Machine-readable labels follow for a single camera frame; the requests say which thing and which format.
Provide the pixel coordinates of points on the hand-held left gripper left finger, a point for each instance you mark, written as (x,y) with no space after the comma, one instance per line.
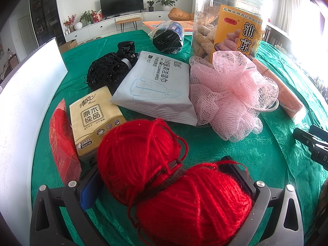
(88,192)

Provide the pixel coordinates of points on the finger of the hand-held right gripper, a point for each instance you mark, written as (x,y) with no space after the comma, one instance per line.
(317,153)
(319,134)

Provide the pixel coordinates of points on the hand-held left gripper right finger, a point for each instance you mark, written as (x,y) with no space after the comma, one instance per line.
(244,180)

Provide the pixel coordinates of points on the red yarn ball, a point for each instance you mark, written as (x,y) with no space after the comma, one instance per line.
(179,205)

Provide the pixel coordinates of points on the green tablecloth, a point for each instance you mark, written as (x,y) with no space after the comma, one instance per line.
(256,158)

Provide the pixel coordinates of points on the red tissue pack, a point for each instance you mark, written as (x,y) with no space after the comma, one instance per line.
(62,146)

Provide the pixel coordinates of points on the orange cloth in clear wrapper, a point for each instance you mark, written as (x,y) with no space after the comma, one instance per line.
(281,92)

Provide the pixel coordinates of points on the yellow tissue pack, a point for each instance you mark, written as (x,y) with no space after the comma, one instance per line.
(94,117)

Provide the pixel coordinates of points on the pink bath loofah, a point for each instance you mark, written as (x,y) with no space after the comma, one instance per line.
(230,92)

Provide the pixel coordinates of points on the white board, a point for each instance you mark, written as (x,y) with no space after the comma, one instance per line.
(25,107)

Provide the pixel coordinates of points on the dark wooden chair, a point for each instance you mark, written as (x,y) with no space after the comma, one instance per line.
(271,34)

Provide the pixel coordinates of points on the white wet wipes pack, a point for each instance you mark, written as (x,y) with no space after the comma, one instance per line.
(153,87)

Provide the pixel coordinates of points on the cardboard box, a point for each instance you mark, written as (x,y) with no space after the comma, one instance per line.
(68,46)

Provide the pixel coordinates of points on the black scrunchie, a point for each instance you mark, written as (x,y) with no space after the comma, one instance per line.
(125,48)

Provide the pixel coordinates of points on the black cloth in plastic bag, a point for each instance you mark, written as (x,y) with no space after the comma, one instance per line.
(166,39)

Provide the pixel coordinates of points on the clear plastic snack jar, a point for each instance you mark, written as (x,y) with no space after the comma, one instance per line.
(205,18)

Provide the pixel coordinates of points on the white tv cabinet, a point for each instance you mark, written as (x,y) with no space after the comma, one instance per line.
(102,27)

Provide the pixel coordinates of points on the white vase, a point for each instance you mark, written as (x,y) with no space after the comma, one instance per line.
(78,26)

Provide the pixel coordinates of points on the white door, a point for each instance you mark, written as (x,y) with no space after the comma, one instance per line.
(23,38)

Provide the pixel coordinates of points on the red flower plant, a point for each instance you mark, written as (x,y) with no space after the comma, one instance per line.
(69,21)

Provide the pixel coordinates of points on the leafy potted plant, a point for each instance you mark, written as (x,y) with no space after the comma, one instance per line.
(87,16)

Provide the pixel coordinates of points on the red gift bag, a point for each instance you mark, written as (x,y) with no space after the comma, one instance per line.
(97,16)

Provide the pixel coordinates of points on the wooden bench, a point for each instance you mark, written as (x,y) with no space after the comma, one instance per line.
(128,20)

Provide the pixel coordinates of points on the orange lounge chair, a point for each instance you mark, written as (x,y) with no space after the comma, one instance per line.
(180,14)

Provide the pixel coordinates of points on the dark bookshelf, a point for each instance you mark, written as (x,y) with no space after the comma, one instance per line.
(43,10)

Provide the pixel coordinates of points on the black television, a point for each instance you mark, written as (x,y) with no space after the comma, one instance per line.
(120,3)

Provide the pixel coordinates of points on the large potted plant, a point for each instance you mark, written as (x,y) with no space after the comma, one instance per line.
(166,1)

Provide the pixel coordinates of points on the small potted plant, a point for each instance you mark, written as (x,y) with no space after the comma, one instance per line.
(150,5)

